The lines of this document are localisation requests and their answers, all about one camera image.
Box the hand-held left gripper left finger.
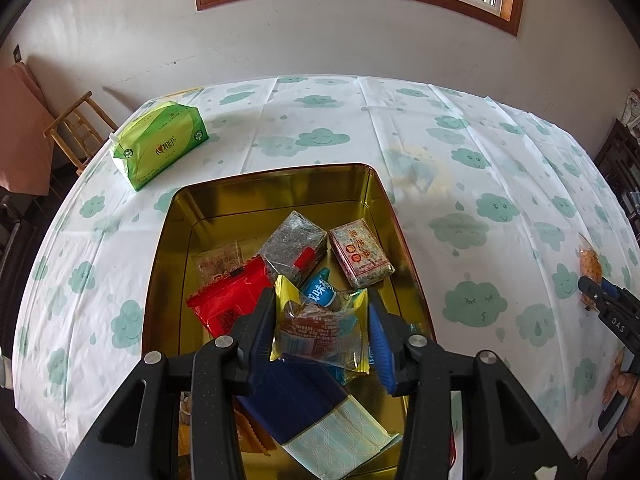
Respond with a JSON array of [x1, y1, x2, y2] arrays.
[[70, 287, 278, 480]]

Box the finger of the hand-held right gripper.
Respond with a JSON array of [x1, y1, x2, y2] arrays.
[[578, 276, 618, 313], [602, 281, 640, 311]]

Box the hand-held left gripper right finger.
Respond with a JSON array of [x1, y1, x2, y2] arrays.
[[367, 289, 571, 480]]

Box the clear bag of fried snacks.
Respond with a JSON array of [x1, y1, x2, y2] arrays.
[[577, 232, 608, 283]]

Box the red snack packet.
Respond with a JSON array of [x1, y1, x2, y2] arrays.
[[186, 255, 273, 338]]

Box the yellow edged clear snack packet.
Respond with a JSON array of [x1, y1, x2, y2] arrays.
[[269, 275, 373, 376]]

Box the blue candy packet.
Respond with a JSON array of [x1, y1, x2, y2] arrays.
[[299, 267, 346, 311]]

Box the navy and pale blue packet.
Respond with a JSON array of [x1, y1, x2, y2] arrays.
[[235, 360, 403, 480]]

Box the grey foil snack packet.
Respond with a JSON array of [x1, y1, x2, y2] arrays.
[[256, 210, 328, 286]]

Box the red print biscuit packet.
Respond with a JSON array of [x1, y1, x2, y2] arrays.
[[327, 220, 396, 290]]

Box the orange snack packet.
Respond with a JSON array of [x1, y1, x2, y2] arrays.
[[177, 391, 278, 457]]

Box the red tin box gold inside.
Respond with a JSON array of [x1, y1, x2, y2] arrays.
[[142, 162, 457, 480]]

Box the person's right hand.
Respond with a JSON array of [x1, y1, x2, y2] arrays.
[[602, 350, 640, 436]]

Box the dark wooden cabinet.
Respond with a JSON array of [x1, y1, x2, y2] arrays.
[[592, 119, 640, 241]]

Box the cloud print tablecloth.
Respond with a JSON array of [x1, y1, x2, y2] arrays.
[[12, 75, 640, 466]]

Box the stack of newspapers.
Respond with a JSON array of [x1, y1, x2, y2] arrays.
[[620, 89, 640, 136]]

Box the green tissue pack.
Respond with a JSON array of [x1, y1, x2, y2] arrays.
[[110, 101, 210, 192]]

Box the dark furniture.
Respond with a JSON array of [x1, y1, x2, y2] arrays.
[[0, 190, 51, 361]]

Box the wooden chair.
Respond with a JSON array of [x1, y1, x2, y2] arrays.
[[44, 91, 120, 177]]

